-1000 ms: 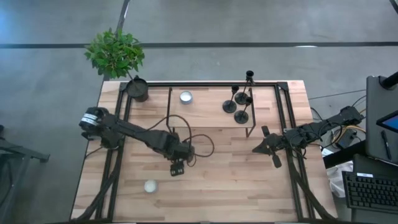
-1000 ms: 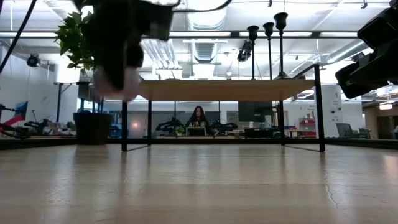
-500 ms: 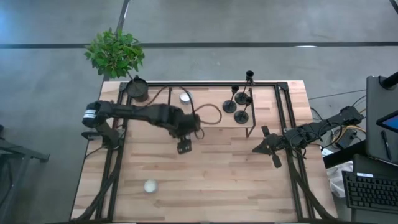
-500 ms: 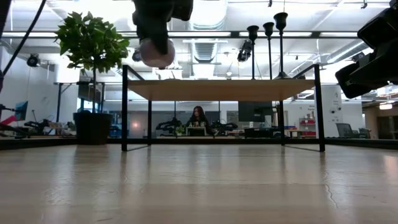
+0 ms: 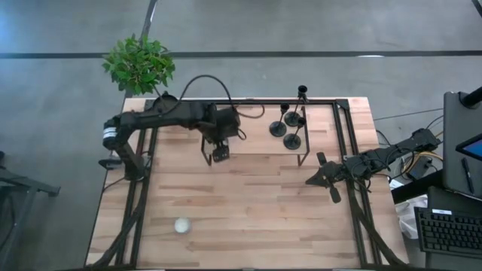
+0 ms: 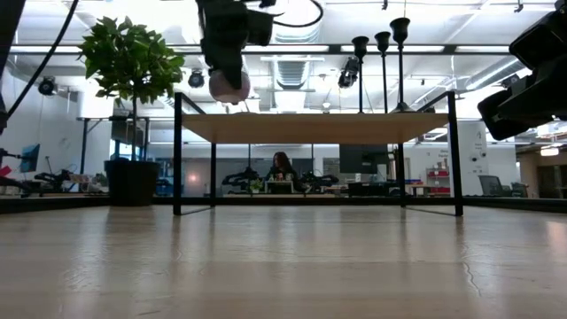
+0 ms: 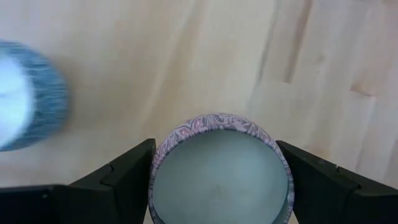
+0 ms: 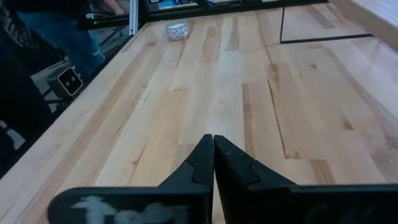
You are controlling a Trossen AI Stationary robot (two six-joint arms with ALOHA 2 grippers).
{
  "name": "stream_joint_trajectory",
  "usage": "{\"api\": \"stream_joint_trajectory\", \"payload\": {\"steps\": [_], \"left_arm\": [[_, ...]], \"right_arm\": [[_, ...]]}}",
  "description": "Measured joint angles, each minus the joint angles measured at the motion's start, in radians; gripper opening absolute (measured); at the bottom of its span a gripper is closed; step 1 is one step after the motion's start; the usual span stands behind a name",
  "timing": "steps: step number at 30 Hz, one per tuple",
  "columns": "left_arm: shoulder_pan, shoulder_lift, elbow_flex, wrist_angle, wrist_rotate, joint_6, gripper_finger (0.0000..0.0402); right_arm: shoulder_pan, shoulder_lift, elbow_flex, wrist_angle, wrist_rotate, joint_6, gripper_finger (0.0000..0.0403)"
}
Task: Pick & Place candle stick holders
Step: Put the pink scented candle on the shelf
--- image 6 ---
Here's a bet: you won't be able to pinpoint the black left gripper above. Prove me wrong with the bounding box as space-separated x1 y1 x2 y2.
197 0 250 91

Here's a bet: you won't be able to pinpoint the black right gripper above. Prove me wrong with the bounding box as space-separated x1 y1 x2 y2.
477 8 567 142

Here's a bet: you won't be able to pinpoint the black metal candlestick holder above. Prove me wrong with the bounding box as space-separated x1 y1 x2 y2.
375 30 392 114
389 17 416 114
352 35 370 114

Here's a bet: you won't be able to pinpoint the green leafy potted plant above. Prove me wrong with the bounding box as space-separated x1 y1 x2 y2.
78 16 186 163

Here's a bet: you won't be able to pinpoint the wooden riser shelf black legs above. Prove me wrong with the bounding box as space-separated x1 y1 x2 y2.
173 90 465 217

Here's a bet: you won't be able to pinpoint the grey office chair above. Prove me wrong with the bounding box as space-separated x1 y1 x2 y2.
478 175 510 198

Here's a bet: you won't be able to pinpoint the person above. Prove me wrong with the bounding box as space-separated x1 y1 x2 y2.
265 151 307 194

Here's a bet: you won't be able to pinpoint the shelf with red bins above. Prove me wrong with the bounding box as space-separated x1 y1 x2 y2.
424 167 452 196

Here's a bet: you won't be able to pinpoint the black plant pot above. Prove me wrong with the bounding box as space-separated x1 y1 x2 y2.
104 159 161 207

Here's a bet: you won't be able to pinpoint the black large display screen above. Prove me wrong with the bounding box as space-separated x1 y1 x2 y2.
339 144 390 175

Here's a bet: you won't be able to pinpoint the blue-lit computer monitor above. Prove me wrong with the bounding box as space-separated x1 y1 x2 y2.
19 144 41 174

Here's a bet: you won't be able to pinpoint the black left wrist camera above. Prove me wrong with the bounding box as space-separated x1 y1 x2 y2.
246 8 276 47

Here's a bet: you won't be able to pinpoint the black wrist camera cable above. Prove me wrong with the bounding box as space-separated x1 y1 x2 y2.
259 0 324 29

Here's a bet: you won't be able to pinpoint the black metal rig frame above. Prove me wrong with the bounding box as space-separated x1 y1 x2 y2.
0 43 567 214

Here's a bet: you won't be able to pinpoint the black background rig frame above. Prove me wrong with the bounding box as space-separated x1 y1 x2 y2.
75 115 151 187

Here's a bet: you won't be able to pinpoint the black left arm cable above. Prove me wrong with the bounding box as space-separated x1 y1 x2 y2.
6 0 81 120

